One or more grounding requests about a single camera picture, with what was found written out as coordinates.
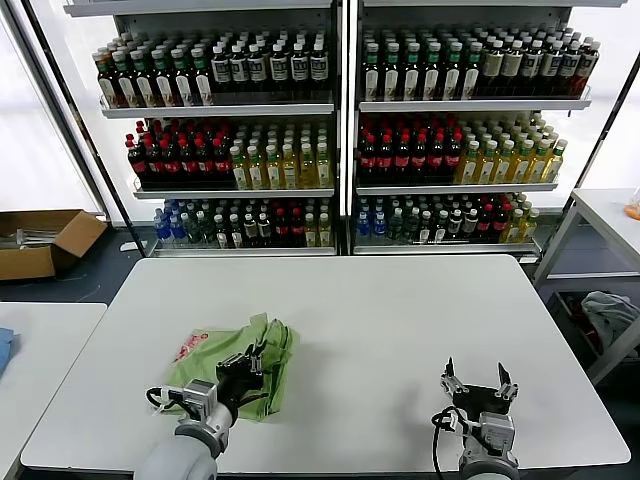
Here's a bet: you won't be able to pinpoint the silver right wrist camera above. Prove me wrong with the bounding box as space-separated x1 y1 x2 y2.
478 412 517 452

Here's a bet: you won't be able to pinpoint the green polo shirt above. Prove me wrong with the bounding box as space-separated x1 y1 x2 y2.
167 312 302 424

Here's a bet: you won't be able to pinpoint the pale grey clothes pile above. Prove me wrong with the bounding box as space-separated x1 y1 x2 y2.
579 290 640 362

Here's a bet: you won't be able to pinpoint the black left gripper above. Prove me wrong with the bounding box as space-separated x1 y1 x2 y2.
215 348 265 402

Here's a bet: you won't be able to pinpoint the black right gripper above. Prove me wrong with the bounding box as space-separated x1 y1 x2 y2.
439 356 520 425

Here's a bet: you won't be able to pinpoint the grey metal parts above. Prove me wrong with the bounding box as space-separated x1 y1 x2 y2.
0 227 59 250

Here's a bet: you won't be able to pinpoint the brown cardboard box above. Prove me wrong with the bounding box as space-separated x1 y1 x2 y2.
0 208 109 282

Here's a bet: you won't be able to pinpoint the dark tea bottle green cap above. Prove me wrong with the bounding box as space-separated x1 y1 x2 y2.
130 48 155 108
423 40 444 101
151 47 174 108
361 42 383 101
382 42 403 101
443 40 464 100
172 47 194 107
403 41 424 101
191 45 214 106
462 40 482 99
111 49 136 108

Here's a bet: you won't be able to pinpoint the dark bottle white label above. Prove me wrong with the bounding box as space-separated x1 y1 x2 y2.
538 39 563 96
289 41 310 93
228 43 250 94
557 38 581 95
308 39 329 93
519 39 544 96
247 43 267 94
268 42 290 93
574 37 600 94
209 43 230 94

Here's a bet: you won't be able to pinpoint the dark bottle beige label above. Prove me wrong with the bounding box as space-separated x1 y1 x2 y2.
501 39 524 96
482 39 504 96

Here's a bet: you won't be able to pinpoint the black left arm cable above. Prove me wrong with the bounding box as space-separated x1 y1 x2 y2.
145 385 186 414

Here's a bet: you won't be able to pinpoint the yellow tea bottle white cap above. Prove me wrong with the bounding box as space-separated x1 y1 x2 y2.
455 140 480 184
477 139 499 184
315 141 334 189
280 142 299 190
512 139 534 184
544 137 569 182
528 138 551 183
263 143 282 190
247 144 265 191
494 139 516 184
230 144 250 191
298 141 318 189

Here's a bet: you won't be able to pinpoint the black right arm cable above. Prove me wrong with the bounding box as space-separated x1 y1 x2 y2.
430 405 474 474

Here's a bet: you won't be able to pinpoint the grey metal shelf unit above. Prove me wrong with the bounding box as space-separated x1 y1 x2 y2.
62 0 346 259
347 0 626 265

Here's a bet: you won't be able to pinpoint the dark tea bottle orange label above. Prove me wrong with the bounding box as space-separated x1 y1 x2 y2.
95 47 117 108

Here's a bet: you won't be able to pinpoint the small cola bottle red cap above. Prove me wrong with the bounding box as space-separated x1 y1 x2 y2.
475 202 492 241
289 207 306 248
490 202 507 242
273 207 291 248

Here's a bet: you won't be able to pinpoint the red garment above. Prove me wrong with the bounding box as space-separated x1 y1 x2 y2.
578 299 604 354

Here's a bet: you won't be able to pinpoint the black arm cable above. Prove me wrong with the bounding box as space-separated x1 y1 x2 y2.
145 385 186 414
430 405 474 474

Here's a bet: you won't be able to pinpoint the black storage crate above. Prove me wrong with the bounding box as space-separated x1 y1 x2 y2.
547 289 609 372

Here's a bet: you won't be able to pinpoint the blue folded cloth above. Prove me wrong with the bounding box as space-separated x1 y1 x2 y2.
0 326 21 379

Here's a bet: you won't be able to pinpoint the grey metal frame table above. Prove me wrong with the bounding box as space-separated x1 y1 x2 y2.
532 187 640 386

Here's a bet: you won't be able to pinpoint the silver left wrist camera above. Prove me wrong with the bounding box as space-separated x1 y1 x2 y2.
182 379 217 416

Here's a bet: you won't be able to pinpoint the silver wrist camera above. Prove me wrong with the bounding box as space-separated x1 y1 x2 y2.
478 412 517 452
182 379 217 416

